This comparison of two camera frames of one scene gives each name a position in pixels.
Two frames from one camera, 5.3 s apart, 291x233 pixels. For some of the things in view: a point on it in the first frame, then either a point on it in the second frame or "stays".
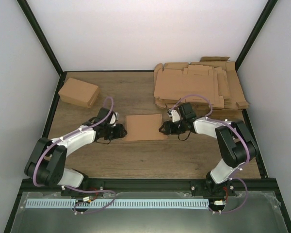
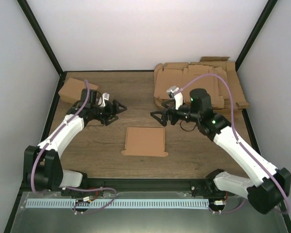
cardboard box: x=144 y=127 → x=146 y=141
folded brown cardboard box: x=79 y=92 stays
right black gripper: x=169 y=129 → x=171 y=110
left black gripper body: x=111 y=134 → x=105 y=113
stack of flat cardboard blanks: x=212 y=82 stays
